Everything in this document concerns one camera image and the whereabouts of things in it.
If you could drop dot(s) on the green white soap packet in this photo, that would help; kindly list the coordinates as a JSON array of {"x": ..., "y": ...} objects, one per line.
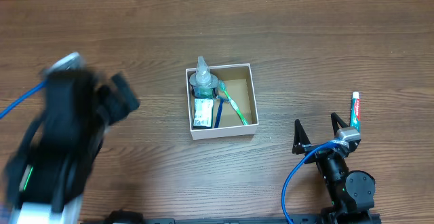
[{"x": 203, "y": 116}]

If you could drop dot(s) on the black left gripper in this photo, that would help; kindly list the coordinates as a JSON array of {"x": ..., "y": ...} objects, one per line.
[{"x": 102, "y": 100}]

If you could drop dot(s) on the white red toothpaste tube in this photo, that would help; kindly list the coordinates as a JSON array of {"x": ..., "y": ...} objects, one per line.
[{"x": 355, "y": 113}]

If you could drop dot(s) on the blue disposable razor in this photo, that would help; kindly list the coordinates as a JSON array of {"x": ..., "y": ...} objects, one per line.
[{"x": 222, "y": 100}]

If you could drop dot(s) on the white cardboard box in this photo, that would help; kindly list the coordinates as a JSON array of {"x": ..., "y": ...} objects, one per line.
[{"x": 239, "y": 84}]

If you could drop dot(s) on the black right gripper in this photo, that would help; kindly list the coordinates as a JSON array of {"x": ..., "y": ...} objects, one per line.
[{"x": 321, "y": 150}]

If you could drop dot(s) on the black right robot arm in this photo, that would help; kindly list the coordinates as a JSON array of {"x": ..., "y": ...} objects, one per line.
[{"x": 351, "y": 192}]

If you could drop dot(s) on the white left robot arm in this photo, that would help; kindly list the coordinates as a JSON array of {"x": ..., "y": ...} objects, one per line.
[{"x": 47, "y": 175}]

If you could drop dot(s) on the clear green-labelled bottle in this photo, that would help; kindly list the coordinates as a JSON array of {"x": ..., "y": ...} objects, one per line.
[{"x": 202, "y": 81}]

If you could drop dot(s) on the green white toothbrush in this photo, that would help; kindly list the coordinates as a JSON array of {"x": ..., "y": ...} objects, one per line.
[{"x": 222, "y": 87}]

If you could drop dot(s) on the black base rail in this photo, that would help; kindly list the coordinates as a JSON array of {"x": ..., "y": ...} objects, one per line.
[{"x": 135, "y": 217}]

